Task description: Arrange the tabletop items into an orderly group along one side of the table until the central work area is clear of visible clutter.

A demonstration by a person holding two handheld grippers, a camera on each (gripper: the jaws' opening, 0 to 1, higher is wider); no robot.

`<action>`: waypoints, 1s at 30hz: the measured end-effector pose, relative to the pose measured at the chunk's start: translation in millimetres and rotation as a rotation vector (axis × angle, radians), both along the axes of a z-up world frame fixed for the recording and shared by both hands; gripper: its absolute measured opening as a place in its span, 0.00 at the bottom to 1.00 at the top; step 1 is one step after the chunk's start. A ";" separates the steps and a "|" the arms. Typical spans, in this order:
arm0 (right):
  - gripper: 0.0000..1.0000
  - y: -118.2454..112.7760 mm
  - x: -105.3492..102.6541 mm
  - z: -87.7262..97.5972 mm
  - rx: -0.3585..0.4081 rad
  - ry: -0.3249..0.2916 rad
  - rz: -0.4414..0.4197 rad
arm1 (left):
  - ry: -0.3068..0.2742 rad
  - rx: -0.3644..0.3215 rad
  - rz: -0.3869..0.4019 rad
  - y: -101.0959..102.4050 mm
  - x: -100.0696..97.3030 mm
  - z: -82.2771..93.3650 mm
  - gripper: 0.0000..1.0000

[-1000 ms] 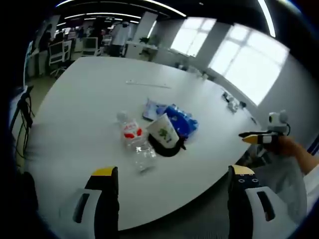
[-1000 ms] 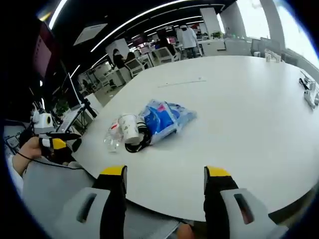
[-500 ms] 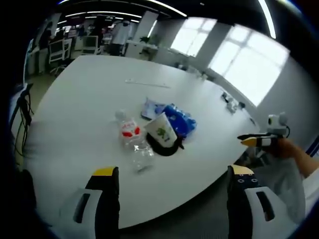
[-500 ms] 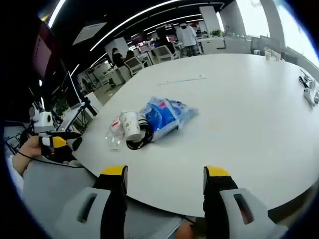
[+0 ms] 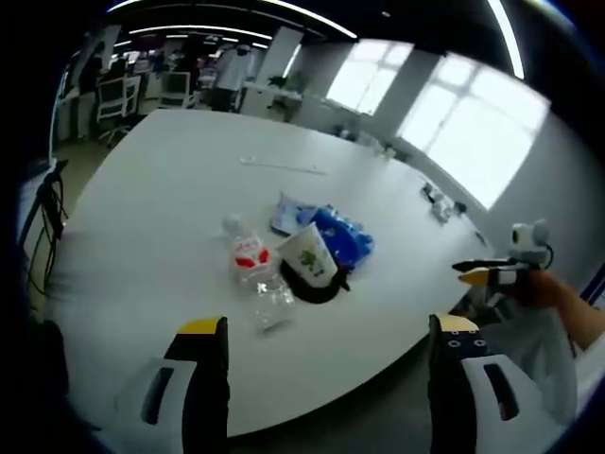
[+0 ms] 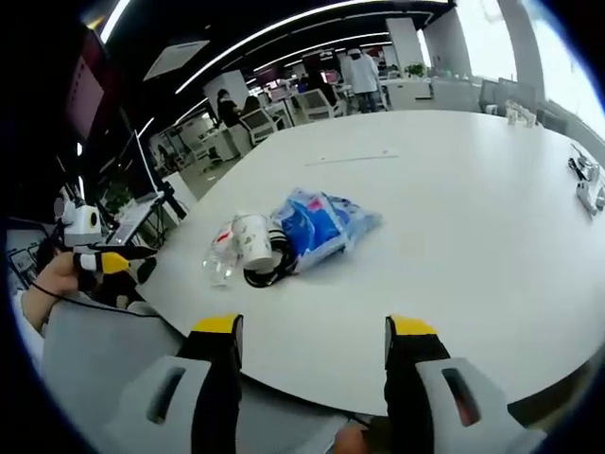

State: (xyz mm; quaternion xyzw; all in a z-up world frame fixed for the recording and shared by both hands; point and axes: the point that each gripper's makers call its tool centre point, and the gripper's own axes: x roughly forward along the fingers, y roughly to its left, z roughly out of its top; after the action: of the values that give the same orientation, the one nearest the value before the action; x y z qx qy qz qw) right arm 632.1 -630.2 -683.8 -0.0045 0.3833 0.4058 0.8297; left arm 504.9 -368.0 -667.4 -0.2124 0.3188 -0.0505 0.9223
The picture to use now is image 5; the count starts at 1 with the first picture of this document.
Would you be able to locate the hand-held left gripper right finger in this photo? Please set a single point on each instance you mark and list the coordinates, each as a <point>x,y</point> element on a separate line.
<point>454,378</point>

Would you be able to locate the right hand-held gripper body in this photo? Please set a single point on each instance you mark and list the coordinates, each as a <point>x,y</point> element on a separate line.
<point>528,246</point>

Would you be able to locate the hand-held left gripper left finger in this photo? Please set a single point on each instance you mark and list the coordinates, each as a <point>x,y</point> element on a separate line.
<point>203,378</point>

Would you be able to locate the clear plastic water bottle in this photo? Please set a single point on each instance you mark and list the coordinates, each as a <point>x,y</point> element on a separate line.
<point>253,269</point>

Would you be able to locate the blue plastic packet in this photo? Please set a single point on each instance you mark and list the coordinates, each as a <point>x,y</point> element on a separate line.
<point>347,239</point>

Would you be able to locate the white paper cup green print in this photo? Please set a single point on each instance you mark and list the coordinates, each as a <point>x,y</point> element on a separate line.
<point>309,255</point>

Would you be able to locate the light blue pouch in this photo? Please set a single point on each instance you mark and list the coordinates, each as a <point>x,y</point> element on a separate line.
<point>288,215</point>

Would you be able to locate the person's right hand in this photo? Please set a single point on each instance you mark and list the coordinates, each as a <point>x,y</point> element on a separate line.
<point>541,289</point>

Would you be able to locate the small white desk devices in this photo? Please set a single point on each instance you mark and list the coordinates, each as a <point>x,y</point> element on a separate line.
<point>442,203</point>

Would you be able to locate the person's white clothing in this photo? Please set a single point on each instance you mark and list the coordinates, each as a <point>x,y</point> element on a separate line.
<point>539,359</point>

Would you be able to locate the large bright window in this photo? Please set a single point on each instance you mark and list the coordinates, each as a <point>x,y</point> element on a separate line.
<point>477,127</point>
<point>371,75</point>

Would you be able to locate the white table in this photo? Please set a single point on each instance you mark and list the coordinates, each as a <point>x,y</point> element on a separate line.
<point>165,189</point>

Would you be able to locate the white long strip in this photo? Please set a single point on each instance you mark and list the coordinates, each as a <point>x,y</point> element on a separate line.
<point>279,165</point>

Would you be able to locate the green potted plant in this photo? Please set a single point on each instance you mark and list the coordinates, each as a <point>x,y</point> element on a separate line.
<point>283,82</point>

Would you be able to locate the white mesh office chair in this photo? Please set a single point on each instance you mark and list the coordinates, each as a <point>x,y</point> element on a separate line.
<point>176,87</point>
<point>118,97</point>

